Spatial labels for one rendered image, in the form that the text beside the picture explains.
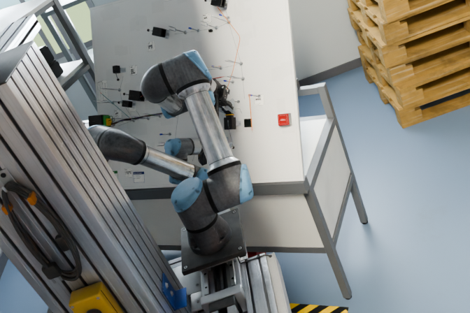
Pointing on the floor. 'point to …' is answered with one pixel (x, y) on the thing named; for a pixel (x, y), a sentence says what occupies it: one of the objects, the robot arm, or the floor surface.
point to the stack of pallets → (412, 32)
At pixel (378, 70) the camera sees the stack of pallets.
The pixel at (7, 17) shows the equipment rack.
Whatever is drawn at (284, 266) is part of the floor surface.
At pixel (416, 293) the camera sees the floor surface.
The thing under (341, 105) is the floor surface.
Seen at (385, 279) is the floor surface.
